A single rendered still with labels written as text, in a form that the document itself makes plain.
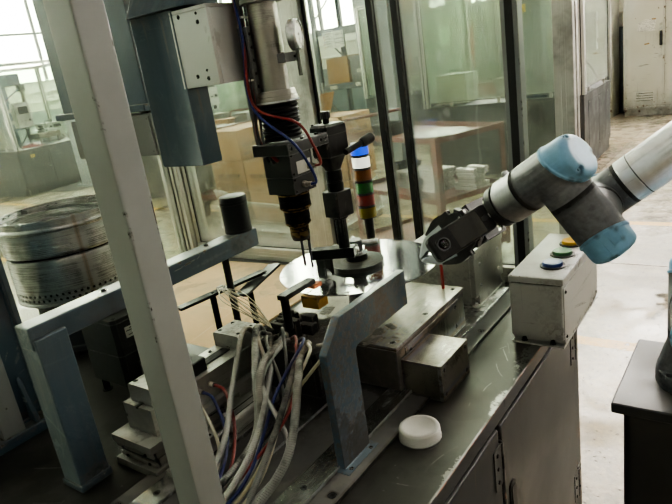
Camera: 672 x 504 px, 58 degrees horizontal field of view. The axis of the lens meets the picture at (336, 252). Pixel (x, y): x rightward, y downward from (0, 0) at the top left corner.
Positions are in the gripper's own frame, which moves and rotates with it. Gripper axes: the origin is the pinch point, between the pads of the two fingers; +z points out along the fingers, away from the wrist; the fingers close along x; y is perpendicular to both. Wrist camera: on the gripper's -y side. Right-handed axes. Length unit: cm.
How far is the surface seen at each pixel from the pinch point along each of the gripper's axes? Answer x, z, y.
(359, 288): 1.0, 9.1, -9.4
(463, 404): -26.3, 4.4, -6.0
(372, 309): -4.1, -2.4, -18.8
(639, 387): -38.4, -14.1, 14.7
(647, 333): -68, 76, 177
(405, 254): 3.5, 12.7, 9.2
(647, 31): 154, 210, 806
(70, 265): 42, 64, -37
